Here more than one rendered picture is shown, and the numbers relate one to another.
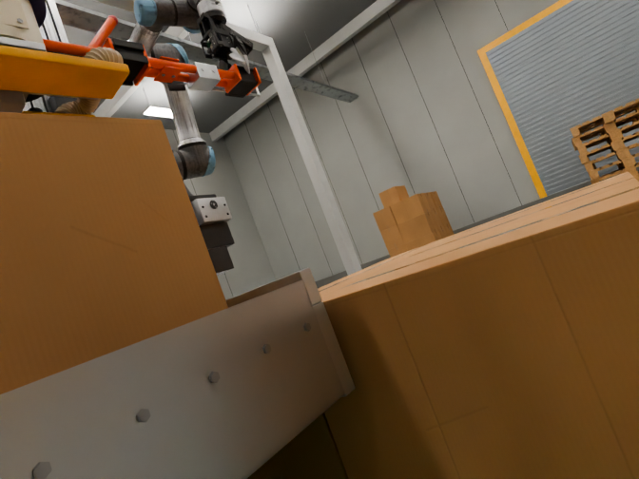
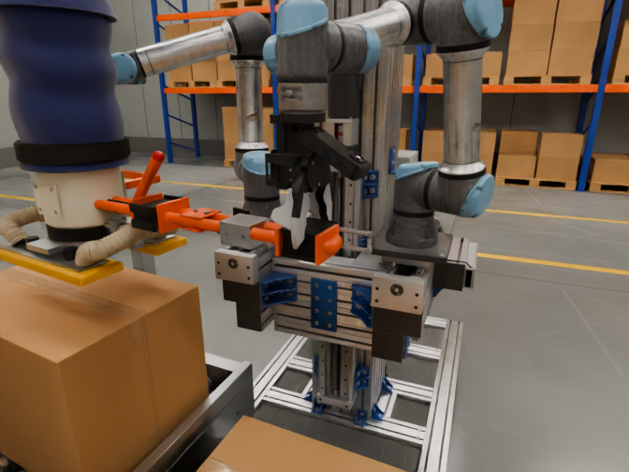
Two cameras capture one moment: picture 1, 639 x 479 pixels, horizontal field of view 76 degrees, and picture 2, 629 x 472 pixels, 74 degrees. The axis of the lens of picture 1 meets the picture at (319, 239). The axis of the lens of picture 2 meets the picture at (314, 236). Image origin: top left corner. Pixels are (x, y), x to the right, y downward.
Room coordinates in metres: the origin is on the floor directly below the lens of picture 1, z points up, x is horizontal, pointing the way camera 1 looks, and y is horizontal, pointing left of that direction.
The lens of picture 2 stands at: (1.04, -0.61, 1.44)
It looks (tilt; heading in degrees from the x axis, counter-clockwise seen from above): 18 degrees down; 77
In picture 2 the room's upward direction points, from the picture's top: straight up
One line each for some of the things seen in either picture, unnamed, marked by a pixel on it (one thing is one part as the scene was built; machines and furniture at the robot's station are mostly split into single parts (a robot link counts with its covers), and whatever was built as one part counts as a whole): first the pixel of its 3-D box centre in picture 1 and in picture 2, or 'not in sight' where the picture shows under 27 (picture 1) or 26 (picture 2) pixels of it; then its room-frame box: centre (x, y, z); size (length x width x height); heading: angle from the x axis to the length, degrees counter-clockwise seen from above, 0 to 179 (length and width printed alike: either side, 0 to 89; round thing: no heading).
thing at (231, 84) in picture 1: (241, 80); (307, 240); (1.17, 0.05, 1.21); 0.08 x 0.07 x 0.05; 139
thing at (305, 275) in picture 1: (192, 329); (176, 444); (0.88, 0.32, 0.58); 0.70 x 0.03 x 0.06; 53
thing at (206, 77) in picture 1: (202, 77); (244, 230); (1.08, 0.14, 1.21); 0.07 x 0.07 x 0.04; 49
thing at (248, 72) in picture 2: not in sight; (250, 105); (1.15, 0.89, 1.41); 0.15 x 0.12 x 0.55; 97
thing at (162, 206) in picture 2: (123, 63); (161, 212); (0.91, 0.28, 1.22); 0.10 x 0.08 x 0.06; 49
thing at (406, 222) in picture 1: (414, 222); not in sight; (8.50, -1.95, 0.87); 1.20 x 1.01 x 1.74; 146
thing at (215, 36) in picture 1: (218, 36); (299, 151); (1.17, 0.07, 1.36); 0.09 x 0.08 x 0.12; 138
